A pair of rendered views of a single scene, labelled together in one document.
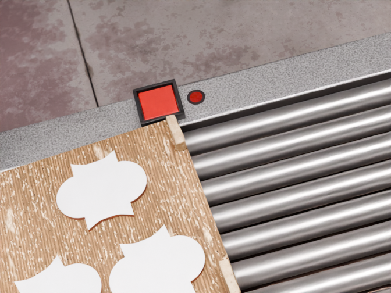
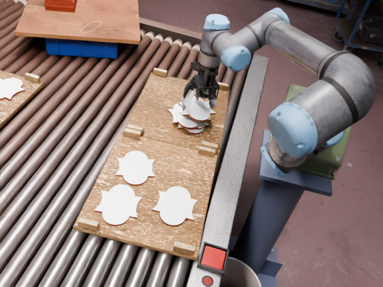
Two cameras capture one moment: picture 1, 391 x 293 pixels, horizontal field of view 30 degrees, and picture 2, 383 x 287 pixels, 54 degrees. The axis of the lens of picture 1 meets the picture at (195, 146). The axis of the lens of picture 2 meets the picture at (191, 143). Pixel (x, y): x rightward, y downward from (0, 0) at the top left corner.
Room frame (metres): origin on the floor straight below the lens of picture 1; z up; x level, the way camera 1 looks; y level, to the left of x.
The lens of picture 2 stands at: (0.73, -0.52, 1.84)
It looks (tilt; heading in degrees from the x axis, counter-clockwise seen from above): 43 degrees down; 101
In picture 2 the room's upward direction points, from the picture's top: 12 degrees clockwise
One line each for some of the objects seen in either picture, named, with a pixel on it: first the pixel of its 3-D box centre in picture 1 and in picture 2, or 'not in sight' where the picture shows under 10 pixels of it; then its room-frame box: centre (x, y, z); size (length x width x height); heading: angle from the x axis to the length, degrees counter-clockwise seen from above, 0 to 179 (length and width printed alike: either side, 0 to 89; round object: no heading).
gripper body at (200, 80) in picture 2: not in sight; (206, 79); (0.53, 0.53, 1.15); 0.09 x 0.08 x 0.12; 124
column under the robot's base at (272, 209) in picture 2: not in sight; (264, 223); (0.92, 0.62, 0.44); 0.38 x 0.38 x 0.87; 7
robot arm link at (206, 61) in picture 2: not in sight; (211, 57); (0.53, 0.54, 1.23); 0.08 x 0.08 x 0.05
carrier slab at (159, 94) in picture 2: not in sight; (181, 110); (0.44, 0.61, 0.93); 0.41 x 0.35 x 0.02; 99
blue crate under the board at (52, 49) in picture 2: not in sight; (84, 30); (-0.14, 0.88, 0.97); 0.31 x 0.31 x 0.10; 27
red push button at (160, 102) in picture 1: (159, 104); (213, 258); (0.74, 0.05, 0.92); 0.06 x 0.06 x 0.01; 4
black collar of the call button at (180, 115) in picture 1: (158, 103); (213, 258); (0.74, 0.05, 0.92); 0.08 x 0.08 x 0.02; 4
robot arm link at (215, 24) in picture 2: not in sight; (215, 35); (0.53, 0.53, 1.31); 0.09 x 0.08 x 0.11; 135
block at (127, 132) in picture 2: not in sight; (131, 133); (0.34, 0.37, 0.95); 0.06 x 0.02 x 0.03; 8
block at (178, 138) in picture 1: (176, 132); (183, 248); (0.66, 0.03, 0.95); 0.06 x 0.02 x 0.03; 8
